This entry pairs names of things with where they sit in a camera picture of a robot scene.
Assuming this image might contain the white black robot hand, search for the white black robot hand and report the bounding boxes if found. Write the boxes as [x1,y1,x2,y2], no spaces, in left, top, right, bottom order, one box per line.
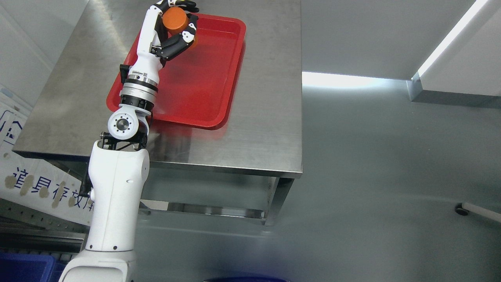
[125,0,199,86]

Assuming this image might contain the orange cylindrical capacitor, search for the orange cylindrical capacitor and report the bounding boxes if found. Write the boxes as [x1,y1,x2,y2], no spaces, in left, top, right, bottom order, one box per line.
[162,6,197,42]

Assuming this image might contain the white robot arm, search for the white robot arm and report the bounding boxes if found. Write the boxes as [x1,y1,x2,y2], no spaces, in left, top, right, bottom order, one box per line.
[59,71,159,282]

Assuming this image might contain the stainless steel desk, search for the stainless steel desk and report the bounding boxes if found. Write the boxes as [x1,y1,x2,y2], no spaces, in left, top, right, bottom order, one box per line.
[14,0,303,226]

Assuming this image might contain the red plastic tray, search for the red plastic tray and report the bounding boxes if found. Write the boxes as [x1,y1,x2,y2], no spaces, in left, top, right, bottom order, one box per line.
[106,13,247,129]

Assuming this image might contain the white sign blue characters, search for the white sign blue characters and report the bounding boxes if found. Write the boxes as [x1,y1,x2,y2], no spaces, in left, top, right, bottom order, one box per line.
[0,88,94,226]

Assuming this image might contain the blue bin lower left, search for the blue bin lower left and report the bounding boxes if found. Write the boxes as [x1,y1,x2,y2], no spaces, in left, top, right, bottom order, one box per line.
[0,252,66,282]

